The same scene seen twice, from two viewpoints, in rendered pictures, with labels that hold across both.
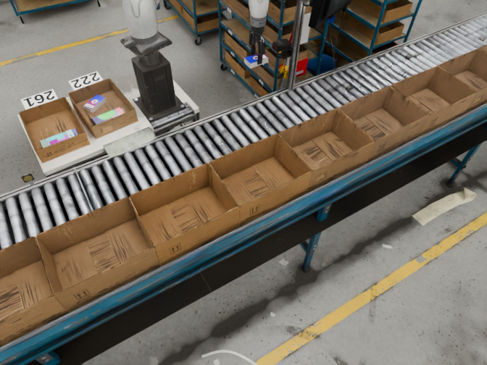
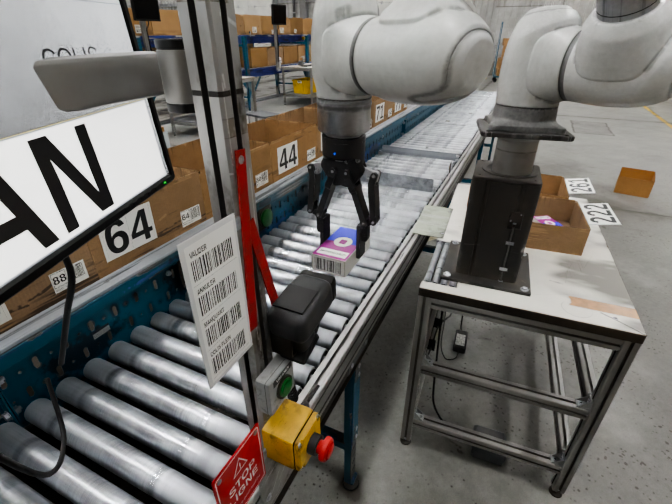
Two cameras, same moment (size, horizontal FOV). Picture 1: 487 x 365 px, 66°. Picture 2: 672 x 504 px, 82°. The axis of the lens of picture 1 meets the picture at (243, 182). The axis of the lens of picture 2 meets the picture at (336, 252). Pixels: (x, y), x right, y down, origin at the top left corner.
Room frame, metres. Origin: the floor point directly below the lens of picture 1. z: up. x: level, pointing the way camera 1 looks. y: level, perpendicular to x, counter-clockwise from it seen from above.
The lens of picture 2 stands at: (2.59, -0.44, 1.42)
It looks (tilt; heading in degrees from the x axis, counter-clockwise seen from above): 30 degrees down; 147
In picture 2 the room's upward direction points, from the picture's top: straight up
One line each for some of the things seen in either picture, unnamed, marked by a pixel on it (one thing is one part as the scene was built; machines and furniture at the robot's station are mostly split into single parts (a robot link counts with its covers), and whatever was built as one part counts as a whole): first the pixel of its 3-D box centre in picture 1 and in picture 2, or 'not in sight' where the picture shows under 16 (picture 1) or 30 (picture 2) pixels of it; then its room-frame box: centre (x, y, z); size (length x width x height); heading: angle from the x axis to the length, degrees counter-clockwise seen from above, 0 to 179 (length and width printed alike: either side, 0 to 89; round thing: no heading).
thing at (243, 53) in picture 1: (248, 41); not in sight; (3.32, -0.02, 0.39); 0.40 x 0.30 x 0.10; 32
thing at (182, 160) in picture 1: (185, 165); (342, 232); (1.44, 0.34, 0.72); 0.52 x 0.05 x 0.05; 32
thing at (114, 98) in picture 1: (103, 106); (523, 219); (1.84, 0.90, 0.80); 0.38 x 0.28 x 0.10; 37
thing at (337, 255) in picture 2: (256, 60); (342, 250); (2.03, -0.06, 1.04); 0.13 x 0.07 x 0.04; 122
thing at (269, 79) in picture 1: (276, 67); not in sight; (2.91, -0.27, 0.39); 0.40 x 0.30 x 0.10; 32
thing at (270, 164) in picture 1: (259, 177); (209, 173); (1.16, -0.08, 0.96); 0.39 x 0.29 x 0.17; 122
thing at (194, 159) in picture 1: (196, 161); (335, 238); (1.47, 0.28, 0.72); 0.52 x 0.05 x 0.05; 32
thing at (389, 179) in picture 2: (88, 200); (387, 181); (1.14, 0.81, 0.76); 0.46 x 0.01 x 0.09; 32
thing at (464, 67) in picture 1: (472, 80); not in sight; (1.99, -1.40, 0.96); 0.39 x 0.29 x 0.17; 122
